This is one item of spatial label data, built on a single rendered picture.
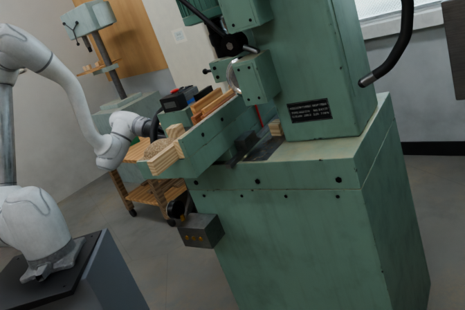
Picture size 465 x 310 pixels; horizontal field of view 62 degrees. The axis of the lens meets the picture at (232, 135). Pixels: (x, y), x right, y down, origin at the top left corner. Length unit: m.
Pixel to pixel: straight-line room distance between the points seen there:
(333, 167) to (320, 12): 0.38
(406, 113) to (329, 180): 1.58
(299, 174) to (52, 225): 0.83
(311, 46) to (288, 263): 0.66
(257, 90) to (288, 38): 0.15
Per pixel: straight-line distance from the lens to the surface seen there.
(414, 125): 2.58
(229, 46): 1.05
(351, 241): 1.13
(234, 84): 1.12
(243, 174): 1.14
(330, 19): 0.99
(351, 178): 1.00
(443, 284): 1.78
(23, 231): 1.44
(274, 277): 1.36
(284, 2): 1.02
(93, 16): 3.45
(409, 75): 2.46
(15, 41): 1.55
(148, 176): 1.16
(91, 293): 1.41
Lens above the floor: 1.23
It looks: 18 degrees down
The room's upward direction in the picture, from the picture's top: 20 degrees counter-clockwise
